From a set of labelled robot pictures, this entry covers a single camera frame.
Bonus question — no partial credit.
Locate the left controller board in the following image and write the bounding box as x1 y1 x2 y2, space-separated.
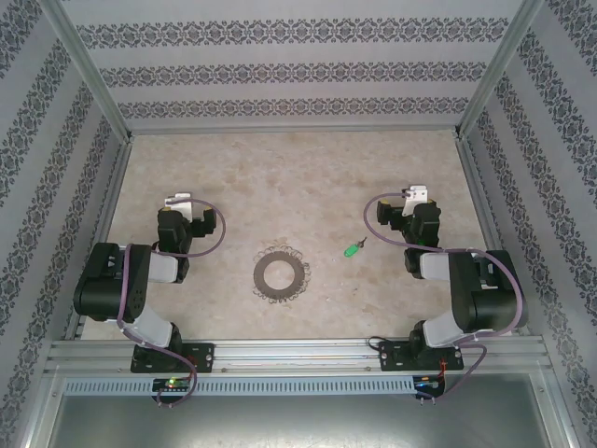
152 377 193 398

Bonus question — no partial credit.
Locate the controller board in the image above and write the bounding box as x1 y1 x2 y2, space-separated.
412 374 447 398
152 377 193 398

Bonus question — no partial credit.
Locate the right controller board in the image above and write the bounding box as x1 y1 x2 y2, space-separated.
412 374 447 398

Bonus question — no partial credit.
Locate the sheet metal tray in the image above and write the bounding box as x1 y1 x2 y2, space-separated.
27 372 571 448

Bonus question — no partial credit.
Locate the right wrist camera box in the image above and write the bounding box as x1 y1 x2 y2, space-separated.
400 185 430 217

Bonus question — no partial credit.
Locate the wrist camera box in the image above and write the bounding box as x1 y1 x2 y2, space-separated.
163 190 194 219
400 185 430 217

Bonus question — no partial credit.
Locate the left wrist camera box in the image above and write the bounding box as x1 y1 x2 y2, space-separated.
163 190 194 219

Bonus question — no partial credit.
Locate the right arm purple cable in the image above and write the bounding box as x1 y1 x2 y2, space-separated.
364 189 524 405

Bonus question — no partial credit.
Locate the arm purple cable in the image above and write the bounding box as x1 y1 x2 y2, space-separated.
364 189 524 405
116 198 229 410

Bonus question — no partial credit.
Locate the aluminium side floor rail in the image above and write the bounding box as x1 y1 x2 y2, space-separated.
64 138 135 338
455 137 532 336

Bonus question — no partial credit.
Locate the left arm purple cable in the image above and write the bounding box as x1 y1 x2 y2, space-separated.
116 198 229 410

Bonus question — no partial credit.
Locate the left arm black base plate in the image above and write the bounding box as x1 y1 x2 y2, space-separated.
130 343 215 374

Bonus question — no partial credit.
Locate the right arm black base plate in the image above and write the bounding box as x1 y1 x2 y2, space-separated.
378 340 465 372

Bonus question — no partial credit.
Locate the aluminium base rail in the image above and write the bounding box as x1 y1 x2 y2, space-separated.
46 338 547 374

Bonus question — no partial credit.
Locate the aluminium frame post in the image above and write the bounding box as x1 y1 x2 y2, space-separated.
39 0 135 141
452 0 545 140

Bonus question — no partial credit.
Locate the slotted grey cable duct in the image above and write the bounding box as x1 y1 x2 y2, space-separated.
62 375 416 397

